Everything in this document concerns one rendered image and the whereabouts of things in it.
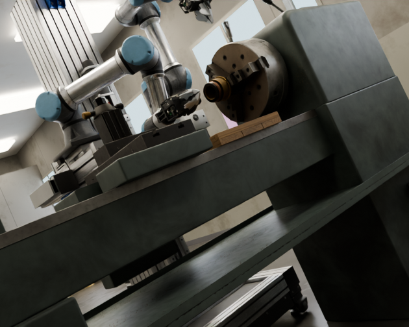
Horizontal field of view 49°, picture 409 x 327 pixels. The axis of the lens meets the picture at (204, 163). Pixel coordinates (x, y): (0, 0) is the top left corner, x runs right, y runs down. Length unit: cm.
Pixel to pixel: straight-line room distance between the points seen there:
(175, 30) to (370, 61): 420
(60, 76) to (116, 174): 128
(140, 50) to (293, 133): 66
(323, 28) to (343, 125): 42
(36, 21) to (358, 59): 152
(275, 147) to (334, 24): 69
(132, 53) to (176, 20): 424
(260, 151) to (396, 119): 79
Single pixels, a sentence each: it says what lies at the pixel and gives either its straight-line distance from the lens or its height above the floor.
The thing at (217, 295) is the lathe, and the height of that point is 53.
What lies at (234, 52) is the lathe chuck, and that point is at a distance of 175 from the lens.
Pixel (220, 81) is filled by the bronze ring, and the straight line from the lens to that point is 166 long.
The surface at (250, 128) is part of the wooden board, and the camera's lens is 145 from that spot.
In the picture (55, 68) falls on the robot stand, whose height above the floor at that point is 160.
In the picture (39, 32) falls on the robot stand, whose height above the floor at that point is 180.
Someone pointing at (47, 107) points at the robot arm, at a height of 132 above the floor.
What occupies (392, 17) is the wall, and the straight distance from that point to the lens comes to 439.
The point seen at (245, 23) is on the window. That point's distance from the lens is 521.
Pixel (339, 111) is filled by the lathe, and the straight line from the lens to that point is 177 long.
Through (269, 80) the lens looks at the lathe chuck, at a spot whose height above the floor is 102.
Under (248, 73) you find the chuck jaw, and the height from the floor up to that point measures 108.
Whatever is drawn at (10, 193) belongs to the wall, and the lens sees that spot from 1047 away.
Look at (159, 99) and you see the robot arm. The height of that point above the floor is 118.
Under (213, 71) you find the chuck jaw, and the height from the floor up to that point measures 116.
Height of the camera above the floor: 78
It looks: 2 degrees up
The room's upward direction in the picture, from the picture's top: 25 degrees counter-clockwise
